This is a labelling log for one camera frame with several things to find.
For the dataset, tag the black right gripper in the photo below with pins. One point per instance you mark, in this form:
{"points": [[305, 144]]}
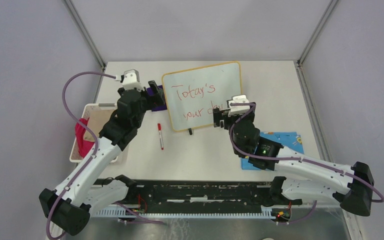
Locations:
{"points": [[219, 115]]}

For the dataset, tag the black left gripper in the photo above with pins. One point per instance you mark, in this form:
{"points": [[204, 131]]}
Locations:
{"points": [[157, 95]]}

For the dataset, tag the red whiteboard marker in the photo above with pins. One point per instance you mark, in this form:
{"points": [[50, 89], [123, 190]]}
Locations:
{"points": [[161, 139]]}

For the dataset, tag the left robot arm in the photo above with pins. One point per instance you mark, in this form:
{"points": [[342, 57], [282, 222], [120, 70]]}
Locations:
{"points": [[71, 204]]}

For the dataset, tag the yellow-framed whiteboard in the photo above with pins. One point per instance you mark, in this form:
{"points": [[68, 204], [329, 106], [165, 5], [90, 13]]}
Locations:
{"points": [[192, 94]]}

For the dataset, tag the purple cloth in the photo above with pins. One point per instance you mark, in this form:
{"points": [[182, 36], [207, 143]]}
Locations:
{"points": [[157, 98]]}

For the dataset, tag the beige cloth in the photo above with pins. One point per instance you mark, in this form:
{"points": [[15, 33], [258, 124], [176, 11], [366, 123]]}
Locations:
{"points": [[97, 118]]}

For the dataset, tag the blue patterned cloth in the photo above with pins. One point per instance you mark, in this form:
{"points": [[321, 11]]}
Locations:
{"points": [[291, 140]]}

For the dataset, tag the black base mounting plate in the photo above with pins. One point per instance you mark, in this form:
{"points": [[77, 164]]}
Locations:
{"points": [[204, 197]]}

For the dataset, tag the pink cloth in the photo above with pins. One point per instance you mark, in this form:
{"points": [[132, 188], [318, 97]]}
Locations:
{"points": [[84, 146]]}

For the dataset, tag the white plastic basket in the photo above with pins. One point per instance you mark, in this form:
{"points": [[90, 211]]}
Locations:
{"points": [[74, 156]]}

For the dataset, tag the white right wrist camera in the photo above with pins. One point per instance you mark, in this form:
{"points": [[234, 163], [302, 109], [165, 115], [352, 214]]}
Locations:
{"points": [[238, 105]]}

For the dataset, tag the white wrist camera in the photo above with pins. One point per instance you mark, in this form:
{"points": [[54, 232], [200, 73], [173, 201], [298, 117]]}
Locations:
{"points": [[131, 80], [238, 105]]}

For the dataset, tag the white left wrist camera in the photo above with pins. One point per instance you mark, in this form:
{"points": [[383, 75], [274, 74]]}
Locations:
{"points": [[131, 80]]}

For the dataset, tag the right aluminium frame post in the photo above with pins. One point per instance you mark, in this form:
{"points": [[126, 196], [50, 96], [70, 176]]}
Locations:
{"points": [[317, 31]]}

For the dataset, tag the aluminium frame post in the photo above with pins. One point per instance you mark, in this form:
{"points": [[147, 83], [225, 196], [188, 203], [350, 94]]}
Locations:
{"points": [[317, 31], [73, 12]]}

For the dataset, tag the white cable duct rail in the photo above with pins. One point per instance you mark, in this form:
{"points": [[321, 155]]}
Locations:
{"points": [[119, 212]]}

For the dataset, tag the left aluminium frame post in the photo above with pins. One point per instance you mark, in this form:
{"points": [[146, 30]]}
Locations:
{"points": [[73, 12]]}

